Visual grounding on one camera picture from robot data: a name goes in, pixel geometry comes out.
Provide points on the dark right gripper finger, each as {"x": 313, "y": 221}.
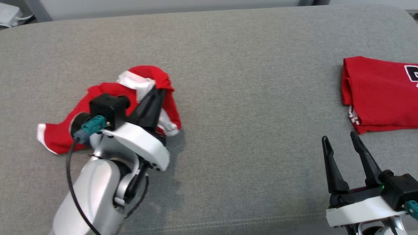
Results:
{"x": 334, "y": 178}
{"x": 370, "y": 169}

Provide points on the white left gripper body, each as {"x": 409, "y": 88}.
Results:
{"x": 143, "y": 143}

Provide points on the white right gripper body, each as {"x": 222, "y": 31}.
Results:
{"x": 359, "y": 209}

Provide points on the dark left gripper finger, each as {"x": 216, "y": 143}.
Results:
{"x": 158, "y": 107}
{"x": 143, "y": 112}

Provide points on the red white jersey shirt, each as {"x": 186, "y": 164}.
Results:
{"x": 378, "y": 94}

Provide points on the red white jersey shorts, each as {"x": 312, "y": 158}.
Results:
{"x": 58, "y": 137}

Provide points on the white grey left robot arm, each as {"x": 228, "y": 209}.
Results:
{"x": 91, "y": 192}

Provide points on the wide white partition panel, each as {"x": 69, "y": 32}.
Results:
{"x": 163, "y": 6}

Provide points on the narrow white partition panel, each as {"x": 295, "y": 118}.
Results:
{"x": 375, "y": 3}

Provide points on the white power strip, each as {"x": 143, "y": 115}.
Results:
{"x": 8, "y": 14}

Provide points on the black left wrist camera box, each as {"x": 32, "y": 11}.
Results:
{"x": 107, "y": 107}

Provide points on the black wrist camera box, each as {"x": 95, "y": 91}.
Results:
{"x": 400, "y": 191}
{"x": 107, "y": 107}

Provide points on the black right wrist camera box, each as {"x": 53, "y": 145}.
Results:
{"x": 400, "y": 191}

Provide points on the grey slanted partition post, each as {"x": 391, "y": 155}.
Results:
{"x": 37, "y": 9}

